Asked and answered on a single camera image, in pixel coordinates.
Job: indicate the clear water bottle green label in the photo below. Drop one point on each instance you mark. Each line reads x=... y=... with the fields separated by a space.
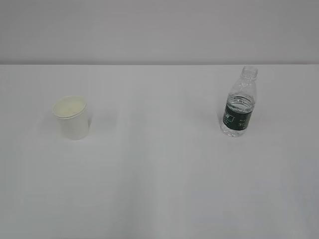
x=240 y=103

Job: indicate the white paper cup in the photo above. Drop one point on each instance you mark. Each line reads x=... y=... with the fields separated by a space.
x=72 y=117

